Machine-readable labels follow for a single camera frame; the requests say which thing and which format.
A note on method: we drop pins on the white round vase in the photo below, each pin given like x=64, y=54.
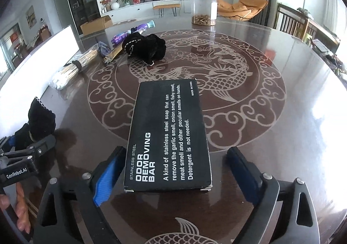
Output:
x=115, y=6

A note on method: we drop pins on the white storage box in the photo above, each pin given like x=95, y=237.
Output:
x=48, y=48

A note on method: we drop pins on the black velvet scrunchie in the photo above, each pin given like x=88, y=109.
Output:
x=40, y=119

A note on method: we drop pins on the red flower arrangement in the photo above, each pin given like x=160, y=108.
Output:
x=106, y=2

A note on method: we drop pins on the clear plastic packet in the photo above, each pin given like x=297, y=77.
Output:
x=102, y=48

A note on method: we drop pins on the clear jar with black lid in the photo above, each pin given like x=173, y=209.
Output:
x=203, y=8

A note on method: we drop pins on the framed wall picture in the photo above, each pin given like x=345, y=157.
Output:
x=31, y=17

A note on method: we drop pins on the orange stool with hairpin legs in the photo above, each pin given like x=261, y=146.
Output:
x=166, y=5

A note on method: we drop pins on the black scrunchies with pearls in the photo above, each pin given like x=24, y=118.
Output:
x=151, y=46

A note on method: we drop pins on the black cardboard box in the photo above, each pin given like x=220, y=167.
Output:
x=168, y=130

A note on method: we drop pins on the orange lounge chair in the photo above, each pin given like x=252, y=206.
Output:
x=244, y=5

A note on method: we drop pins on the white television cabinet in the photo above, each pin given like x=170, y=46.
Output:
x=127, y=12

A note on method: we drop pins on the brown cardboard box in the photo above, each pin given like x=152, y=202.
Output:
x=95, y=27

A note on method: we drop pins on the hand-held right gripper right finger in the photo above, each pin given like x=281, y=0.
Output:
x=244, y=176

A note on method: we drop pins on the person's left hand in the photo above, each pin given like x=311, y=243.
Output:
x=23, y=211

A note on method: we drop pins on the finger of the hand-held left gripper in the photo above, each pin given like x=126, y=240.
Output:
x=40, y=150
x=10, y=142

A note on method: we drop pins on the purple toy water gun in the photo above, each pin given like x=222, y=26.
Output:
x=120, y=36

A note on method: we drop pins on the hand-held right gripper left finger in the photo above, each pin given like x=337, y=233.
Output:
x=108, y=179

